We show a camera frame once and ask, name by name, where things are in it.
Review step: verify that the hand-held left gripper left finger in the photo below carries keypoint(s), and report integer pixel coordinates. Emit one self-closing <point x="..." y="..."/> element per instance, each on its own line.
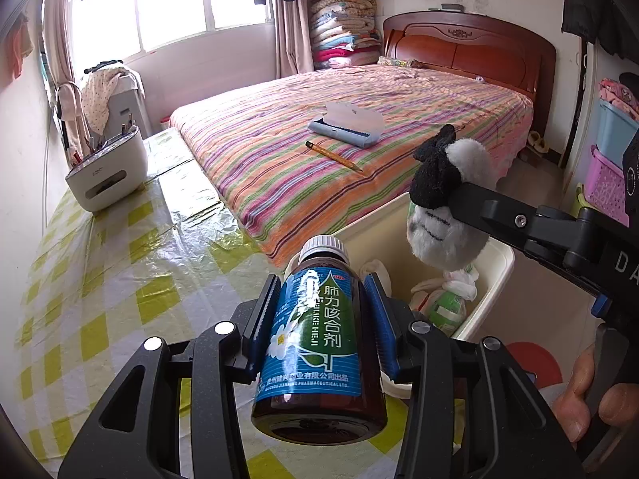
<point x="262" y="329"/>

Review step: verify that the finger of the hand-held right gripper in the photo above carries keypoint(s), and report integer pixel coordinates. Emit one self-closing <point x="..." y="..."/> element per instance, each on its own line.
<point x="499" y="214"/>

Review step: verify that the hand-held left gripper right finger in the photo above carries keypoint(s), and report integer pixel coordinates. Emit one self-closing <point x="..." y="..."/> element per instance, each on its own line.
<point x="382" y="324"/>

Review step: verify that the white plastic bag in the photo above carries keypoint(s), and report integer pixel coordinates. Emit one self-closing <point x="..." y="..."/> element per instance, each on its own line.
<point x="427" y="295"/>

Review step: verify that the white black plush toy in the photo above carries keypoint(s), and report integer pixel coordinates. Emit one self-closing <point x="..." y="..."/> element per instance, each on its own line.
<point x="449" y="239"/>

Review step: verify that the brown medicine bottle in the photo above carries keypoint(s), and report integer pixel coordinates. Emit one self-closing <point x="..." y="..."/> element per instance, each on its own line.
<point x="319" y="319"/>

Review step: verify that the green plastic bag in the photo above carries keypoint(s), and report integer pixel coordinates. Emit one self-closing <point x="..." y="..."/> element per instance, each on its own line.
<point x="447" y="312"/>

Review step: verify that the cream plastic storage bin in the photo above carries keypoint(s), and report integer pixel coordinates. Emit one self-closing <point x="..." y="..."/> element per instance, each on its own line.
<point x="369" y="239"/>

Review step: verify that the person's right hand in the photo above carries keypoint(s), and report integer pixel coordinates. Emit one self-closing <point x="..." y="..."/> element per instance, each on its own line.
<point x="574" y="399"/>

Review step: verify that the lime green plastic object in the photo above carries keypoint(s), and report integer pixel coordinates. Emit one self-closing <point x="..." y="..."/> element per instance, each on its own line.
<point x="585" y="198"/>

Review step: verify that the purple plastic basket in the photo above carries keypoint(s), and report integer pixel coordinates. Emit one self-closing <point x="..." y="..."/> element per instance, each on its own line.
<point x="606" y="189"/>

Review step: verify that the beige plush slippers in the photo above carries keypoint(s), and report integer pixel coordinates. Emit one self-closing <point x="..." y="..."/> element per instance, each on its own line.
<point x="538" y="142"/>

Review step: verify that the red plastic stool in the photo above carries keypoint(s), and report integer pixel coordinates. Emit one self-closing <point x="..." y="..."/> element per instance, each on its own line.
<point x="534" y="364"/>

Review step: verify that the blue plastic storage box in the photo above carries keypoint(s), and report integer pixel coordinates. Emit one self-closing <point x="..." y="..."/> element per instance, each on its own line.
<point x="619" y="134"/>

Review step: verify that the wooden headboard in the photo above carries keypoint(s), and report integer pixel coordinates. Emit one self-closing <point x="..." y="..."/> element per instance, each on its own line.
<point x="474" y="55"/>

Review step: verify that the pink folded clothes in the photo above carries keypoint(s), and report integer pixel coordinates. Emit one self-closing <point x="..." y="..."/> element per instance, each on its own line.
<point x="616" y="97"/>

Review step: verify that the yellow pencil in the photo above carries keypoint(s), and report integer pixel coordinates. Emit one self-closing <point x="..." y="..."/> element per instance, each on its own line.
<point x="334" y="156"/>

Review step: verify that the blue pencil case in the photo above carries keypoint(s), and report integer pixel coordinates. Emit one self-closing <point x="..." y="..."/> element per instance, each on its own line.
<point x="344" y="127"/>

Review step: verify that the bed with striped sheet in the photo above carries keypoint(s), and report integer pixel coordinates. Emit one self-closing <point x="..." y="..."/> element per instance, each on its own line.
<point x="324" y="110"/>

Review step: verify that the small grey box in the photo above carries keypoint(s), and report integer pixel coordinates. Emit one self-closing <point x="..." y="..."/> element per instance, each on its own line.
<point x="452" y="7"/>

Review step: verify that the white desk organizer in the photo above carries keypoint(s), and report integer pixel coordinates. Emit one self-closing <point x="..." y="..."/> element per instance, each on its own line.
<point x="107" y="174"/>

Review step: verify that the red plastic container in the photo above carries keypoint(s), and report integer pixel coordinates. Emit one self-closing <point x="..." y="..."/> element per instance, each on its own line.
<point x="165" y="122"/>

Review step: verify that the black hanging jacket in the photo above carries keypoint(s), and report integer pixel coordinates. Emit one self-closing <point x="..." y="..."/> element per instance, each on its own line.
<point x="599" y="5"/>

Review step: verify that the stack of folded blankets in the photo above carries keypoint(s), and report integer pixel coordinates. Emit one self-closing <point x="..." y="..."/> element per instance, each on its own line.
<point x="344" y="25"/>

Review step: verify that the white appliance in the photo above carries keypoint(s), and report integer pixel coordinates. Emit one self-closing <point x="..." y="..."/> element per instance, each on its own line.
<point x="130" y="110"/>

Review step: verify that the beige curtain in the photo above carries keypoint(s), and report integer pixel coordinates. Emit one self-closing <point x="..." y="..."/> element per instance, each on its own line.
<point x="292" y="35"/>
<point x="57" y="35"/>

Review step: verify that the beige hanging garment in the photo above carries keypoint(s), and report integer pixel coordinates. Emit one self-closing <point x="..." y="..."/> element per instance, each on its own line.
<point x="72" y="119"/>

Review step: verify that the dotted white cloth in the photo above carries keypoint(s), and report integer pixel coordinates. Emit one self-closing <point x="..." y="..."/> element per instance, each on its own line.
<point x="100" y="95"/>

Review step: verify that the window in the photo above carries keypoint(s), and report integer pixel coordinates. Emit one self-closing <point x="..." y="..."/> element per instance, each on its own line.
<point x="164" y="20"/>

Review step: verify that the orange and grey hanging cloths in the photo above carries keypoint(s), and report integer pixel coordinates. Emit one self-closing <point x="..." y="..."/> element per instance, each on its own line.
<point x="20" y="50"/>

